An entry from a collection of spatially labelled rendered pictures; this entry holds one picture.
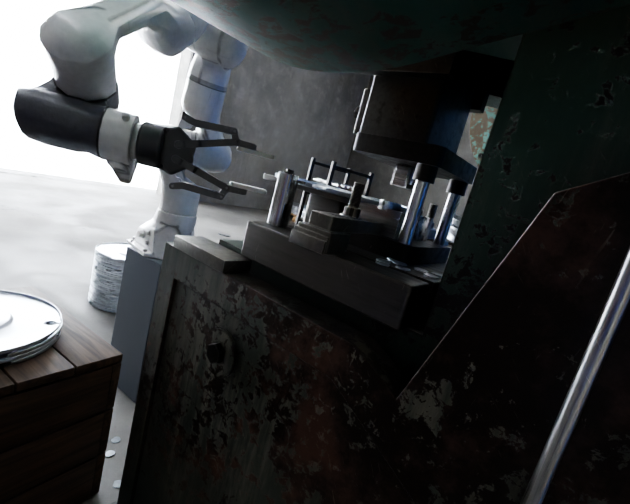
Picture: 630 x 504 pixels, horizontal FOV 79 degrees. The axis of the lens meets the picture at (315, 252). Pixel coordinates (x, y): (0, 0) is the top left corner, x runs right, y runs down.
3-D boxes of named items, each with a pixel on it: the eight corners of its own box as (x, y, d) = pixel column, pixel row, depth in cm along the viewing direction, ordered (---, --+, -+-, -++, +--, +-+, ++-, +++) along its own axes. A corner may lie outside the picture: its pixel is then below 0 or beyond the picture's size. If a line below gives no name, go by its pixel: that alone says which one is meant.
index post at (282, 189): (265, 222, 65) (278, 166, 63) (277, 223, 67) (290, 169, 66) (276, 227, 63) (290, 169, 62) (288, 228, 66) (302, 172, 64)
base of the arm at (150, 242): (114, 240, 121) (121, 196, 119) (166, 240, 137) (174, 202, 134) (155, 263, 110) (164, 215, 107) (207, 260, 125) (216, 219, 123)
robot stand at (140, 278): (105, 375, 127) (126, 246, 118) (154, 361, 142) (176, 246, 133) (135, 404, 117) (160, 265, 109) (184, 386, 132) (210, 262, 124)
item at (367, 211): (349, 224, 69) (356, 199, 68) (387, 228, 81) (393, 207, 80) (393, 238, 63) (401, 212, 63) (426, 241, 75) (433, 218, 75)
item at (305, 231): (288, 241, 54) (306, 168, 52) (351, 243, 67) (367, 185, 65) (321, 254, 50) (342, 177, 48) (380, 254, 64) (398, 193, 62)
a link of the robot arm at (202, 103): (183, 72, 108) (243, 94, 119) (163, 156, 118) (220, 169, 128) (191, 81, 100) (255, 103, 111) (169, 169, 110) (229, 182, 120)
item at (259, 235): (238, 254, 64) (246, 219, 63) (369, 253, 100) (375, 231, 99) (398, 332, 47) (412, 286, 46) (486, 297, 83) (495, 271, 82)
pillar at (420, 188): (394, 240, 61) (421, 153, 59) (400, 240, 63) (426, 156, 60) (407, 244, 60) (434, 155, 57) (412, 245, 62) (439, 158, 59)
